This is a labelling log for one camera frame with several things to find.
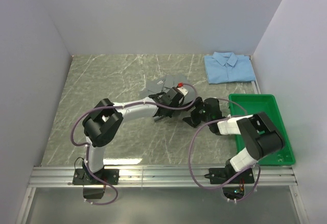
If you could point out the aluminium mounting rail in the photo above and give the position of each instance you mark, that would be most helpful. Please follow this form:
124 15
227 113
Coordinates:
153 176

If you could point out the folded light blue shirt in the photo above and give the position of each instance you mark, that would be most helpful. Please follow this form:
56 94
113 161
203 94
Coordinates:
228 68

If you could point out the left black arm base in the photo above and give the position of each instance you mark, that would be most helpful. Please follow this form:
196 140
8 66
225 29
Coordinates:
94 189

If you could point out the green plastic tray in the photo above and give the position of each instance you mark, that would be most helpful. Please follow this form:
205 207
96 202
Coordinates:
255 103

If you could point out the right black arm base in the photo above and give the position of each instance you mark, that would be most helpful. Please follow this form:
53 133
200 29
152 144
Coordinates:
218 176

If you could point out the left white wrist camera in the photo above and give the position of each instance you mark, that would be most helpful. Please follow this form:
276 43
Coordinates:
180 87

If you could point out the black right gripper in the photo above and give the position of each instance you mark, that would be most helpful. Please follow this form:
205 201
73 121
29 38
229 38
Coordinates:
193 120

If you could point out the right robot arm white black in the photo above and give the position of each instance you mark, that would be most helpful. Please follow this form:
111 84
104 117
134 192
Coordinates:
260 136

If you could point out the grey long sleeve shirt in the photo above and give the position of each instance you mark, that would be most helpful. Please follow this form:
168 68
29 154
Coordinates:
162 84

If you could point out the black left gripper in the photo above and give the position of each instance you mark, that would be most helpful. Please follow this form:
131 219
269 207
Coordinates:
170 114

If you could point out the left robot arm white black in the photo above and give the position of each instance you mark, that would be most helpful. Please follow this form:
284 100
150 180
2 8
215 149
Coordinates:
101 126

